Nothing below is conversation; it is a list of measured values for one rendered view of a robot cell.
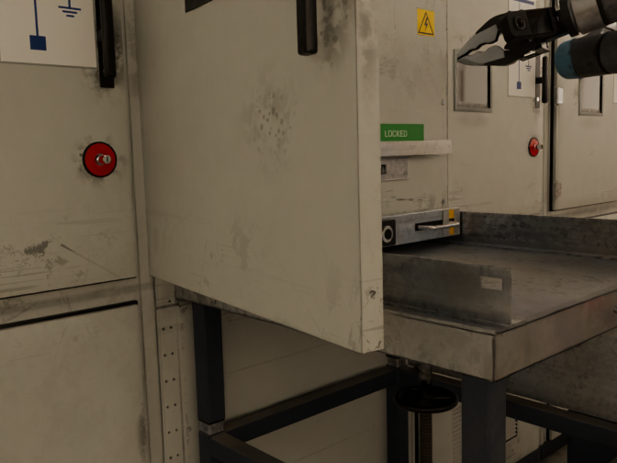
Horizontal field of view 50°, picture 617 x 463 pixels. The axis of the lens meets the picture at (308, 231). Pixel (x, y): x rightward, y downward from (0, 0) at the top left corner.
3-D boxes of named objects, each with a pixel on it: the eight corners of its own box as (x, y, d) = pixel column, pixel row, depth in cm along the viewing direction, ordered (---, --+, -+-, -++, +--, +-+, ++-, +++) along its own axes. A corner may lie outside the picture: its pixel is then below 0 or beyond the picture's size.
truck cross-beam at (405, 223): (460, 234, 145) (460, 207, 144) (267, 267, 109) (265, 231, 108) (442, 232, 149) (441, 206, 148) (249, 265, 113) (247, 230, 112)
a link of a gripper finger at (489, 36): (465, 62, 130) (511, 43, 124) (454, 59, 125) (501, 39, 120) (462, 47, 130) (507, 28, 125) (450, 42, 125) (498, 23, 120)
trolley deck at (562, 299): (692, 293, 115) (693, 259, 114) (494, 383, 74) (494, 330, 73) (393, 256, 165) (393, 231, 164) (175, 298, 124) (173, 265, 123)
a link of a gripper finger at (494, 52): (470, 77, 130) (516, 60, 124) (459, 74, 125) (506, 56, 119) (465, 62, 130) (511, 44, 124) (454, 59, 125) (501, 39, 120)
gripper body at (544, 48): (519, 64, 126) (585, 39, 119) (505, 60, 119) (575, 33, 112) (509, 26, 126) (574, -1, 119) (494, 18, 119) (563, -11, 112)
